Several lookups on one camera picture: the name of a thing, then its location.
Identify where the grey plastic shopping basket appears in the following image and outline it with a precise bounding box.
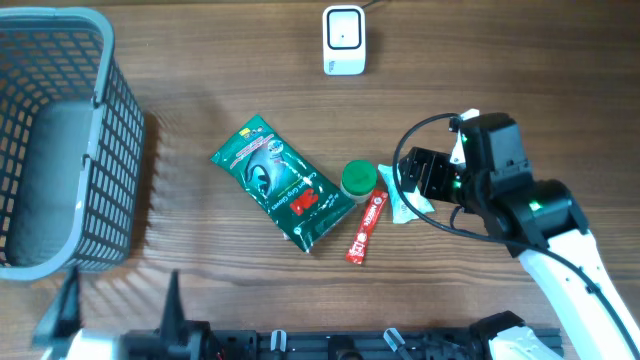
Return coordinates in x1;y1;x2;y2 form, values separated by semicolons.
1;7;146;281

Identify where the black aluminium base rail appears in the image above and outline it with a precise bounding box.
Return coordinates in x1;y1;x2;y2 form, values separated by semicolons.
213;327;489;360

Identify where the teal tissue pack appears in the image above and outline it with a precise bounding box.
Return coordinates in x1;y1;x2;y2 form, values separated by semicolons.
377;163;436;225

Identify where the white barcode scanner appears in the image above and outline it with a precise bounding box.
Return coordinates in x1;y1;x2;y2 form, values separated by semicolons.
322;5;367;76

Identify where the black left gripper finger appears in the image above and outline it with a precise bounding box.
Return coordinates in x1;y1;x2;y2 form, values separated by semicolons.
159;270;186;345
32;267;81;348

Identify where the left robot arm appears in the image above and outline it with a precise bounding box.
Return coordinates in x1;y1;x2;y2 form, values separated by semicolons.
32;267;225;360

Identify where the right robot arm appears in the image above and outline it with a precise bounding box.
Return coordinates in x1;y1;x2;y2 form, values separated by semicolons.
392;113;639;359

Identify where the green lid plastic jar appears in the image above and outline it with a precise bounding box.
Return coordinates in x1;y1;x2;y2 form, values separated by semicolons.
340;160;378;204

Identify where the green 3M gloves package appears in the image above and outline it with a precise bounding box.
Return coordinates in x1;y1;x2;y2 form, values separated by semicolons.
211;115;356;253

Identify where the red Nestle stick sachet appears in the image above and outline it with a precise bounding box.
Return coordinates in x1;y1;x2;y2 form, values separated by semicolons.
345;190;389;265

